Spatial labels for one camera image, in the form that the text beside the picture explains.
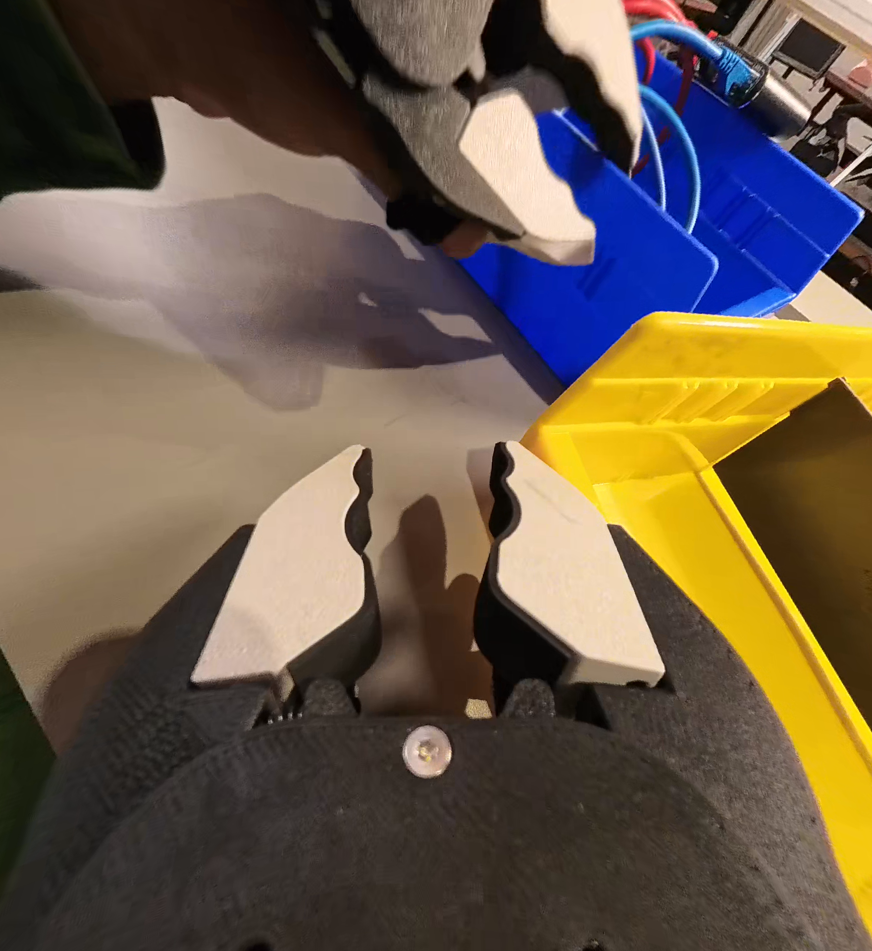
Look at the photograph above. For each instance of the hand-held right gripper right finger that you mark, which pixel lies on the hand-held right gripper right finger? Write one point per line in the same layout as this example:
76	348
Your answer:
569	594

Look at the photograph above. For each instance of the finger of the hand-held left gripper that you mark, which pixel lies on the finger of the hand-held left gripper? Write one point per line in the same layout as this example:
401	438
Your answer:
599	44
525	178

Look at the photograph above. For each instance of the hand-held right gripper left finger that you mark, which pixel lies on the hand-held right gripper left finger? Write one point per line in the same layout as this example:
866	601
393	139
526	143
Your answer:
294	579

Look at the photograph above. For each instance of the blue plastic bin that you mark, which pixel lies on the blue plastic bin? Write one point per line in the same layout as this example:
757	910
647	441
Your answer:
629	297

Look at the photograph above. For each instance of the yellow plastic bin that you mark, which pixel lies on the yellow plastic bin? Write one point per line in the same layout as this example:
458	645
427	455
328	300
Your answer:
666	416

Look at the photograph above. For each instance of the person's left hand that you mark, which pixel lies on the person's left hand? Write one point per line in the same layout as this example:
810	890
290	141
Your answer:
294	82

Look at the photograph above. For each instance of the dark monitor screen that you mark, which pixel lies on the dark monitor screen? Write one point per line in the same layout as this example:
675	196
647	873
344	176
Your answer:
807	46

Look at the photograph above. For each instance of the dark bin divider panel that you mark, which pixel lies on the dark bin divider panel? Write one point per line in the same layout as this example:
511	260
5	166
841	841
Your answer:
837	557

